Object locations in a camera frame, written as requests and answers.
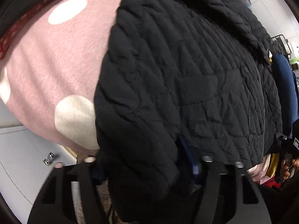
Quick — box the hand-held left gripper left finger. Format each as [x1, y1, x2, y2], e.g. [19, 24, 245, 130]
[27, 160, 110, 224]

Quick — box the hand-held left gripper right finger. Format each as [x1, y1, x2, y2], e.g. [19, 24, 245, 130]
[179, 136, 272, 224]

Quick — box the black quilted jacket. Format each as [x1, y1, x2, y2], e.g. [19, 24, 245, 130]
[93, 0, 283, 224]

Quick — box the person's right forearm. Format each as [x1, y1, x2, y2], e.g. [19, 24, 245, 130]
[258, 177, 299, 224]

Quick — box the person's right hand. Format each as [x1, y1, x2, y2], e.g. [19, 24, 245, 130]
[280, 160, 291, 181]

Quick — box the yellow cloth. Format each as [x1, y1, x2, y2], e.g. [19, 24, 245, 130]
[266, 153, 284, 178]

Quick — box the navy blue cloth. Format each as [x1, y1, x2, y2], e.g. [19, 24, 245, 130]
[271, 54, 299, 138]

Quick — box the black metal rack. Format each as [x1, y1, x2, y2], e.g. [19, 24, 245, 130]
[271, 35, 292, 56]

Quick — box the pink polka dot blanket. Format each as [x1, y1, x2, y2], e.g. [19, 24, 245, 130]
[0, 0, 272, 185]

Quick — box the red patterned cloth strip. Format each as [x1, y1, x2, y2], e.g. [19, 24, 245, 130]
[0, 0, 70, 60]

